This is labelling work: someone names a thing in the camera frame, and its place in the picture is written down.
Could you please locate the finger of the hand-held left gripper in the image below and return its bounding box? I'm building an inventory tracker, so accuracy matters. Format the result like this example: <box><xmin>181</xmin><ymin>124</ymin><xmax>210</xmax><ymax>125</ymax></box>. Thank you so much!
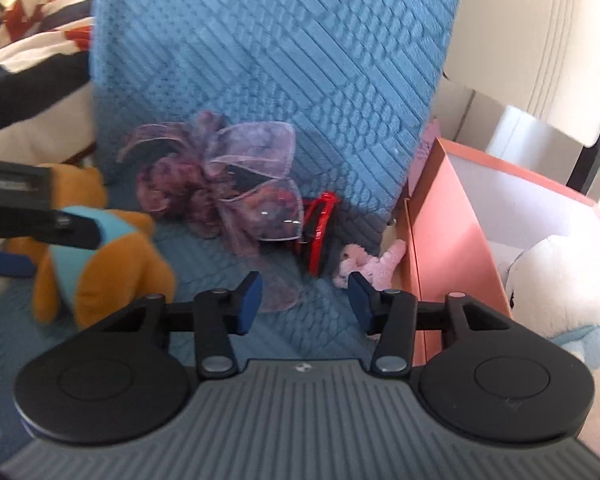
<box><xmin>0</xmin><ymin>252</ymin><xmax>37</xmax><ymax>280</ymax></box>
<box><xmin>55</xmin><ymin>208</ymin><xmax>104</xmax><ymax>251</ymax></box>

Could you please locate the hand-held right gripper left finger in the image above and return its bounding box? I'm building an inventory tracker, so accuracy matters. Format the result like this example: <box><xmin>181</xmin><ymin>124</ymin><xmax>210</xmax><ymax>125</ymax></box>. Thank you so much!
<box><xmin>100</xmin><ymin>271</ymin><xmax>264</xmax><ymax>380</ymax></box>

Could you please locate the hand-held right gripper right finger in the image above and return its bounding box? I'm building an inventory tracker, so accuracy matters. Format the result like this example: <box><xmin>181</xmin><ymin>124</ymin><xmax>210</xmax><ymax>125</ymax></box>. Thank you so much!
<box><xmin>347</xmin><ymin>271</ymin><xmax>513</xmax><ymax>377</ymax></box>

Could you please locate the small pink plush toy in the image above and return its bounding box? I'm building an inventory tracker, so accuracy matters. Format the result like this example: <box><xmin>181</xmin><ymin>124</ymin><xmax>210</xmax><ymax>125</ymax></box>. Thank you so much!
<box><xmin>332</xmin><ymin>239</ymin><xmax>408</xmax><ymax>292</ymax></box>

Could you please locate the orange plush toy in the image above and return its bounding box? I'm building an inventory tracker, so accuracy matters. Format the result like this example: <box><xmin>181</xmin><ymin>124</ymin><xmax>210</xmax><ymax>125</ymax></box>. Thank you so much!
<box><xmin>5</xmin><ymin>162</ymin><xmax>177</xmax><ymax>331</ymax></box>

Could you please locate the pink storage box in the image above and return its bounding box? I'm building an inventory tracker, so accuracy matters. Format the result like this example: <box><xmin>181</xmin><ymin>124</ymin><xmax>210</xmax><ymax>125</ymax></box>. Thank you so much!
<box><xmin>397</xmin><ymin>137</ymin><xmax>600</xmax><ymax>376</ymax></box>

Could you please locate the purple ribbon bow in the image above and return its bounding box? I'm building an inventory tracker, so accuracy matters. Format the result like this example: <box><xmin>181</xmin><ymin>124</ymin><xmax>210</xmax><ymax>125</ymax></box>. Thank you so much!
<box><xmin>117</xmin><ymin>110</ymin><xmax>303</xmax><ymax>313</ymax></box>

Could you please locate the striped blanket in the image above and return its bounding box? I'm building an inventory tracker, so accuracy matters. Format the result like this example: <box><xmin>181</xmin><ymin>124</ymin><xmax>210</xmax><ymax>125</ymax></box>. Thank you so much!
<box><xmin>0</xmin><ymin>0</ymin><xmax>98</xmax><ymax>166</ymax></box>

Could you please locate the large white plush toy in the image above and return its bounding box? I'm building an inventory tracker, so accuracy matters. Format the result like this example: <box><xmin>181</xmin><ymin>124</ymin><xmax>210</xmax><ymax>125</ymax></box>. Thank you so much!
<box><xmin>500</xmin><ymin>235</ymin><xmax>600</xmax><ymax>461</ymax></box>

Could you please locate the blue textured sofa cover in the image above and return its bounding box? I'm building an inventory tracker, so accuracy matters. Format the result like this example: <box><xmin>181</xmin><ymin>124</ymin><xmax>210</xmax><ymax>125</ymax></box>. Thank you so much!
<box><xmin>0</xmin><ymin>0</ymin><xmax>468</xmax><ymax>466</ymax></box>

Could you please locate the white chair with black frame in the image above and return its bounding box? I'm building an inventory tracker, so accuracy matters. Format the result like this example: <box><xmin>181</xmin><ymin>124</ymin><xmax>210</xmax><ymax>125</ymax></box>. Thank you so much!
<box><xmin>440</xmin><ymin>0</ymin><xmax>600</xmax><ymax>196</ymax></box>

